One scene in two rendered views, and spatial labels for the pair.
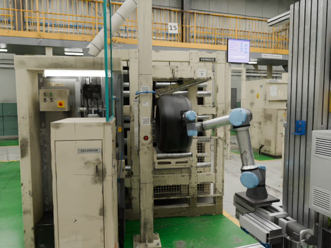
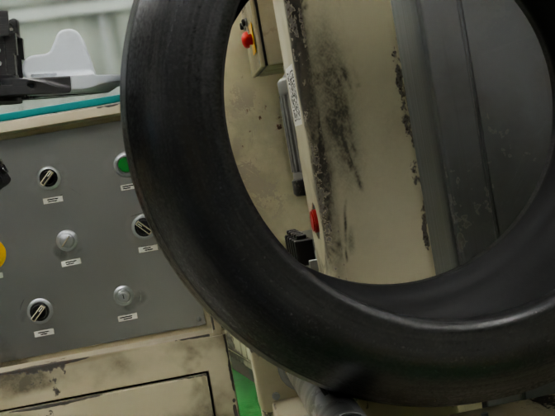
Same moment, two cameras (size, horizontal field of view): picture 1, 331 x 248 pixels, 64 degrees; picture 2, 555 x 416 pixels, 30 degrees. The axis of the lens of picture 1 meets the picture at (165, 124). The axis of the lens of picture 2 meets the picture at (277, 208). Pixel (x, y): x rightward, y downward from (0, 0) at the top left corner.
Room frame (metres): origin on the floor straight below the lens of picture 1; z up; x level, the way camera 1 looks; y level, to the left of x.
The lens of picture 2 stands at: (2.51, -1.12, 1.15)
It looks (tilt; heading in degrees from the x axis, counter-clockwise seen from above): 3 degrees down; 93
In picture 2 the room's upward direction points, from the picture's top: 10 degrees counter-clockwise
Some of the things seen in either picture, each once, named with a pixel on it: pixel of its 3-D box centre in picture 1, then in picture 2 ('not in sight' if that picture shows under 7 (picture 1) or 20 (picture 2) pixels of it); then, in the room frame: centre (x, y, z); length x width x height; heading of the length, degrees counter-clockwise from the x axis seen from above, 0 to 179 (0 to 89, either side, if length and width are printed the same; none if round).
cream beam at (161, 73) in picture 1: (178, 73); not in sight; (2.92, -0.14, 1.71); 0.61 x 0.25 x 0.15; 98
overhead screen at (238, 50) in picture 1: (238, 51); not in sight; (6.40, -1.73, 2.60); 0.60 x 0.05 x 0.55; 108
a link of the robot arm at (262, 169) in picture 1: (256, 173); not in sight; (1.86, -0.65, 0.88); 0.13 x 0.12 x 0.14; 145
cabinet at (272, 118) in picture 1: (282, 131); not in sight; (6.79, -3.02, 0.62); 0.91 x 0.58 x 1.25; 108
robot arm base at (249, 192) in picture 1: (256, 189); not in sight; (1.87, -0.66, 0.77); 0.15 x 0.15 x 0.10
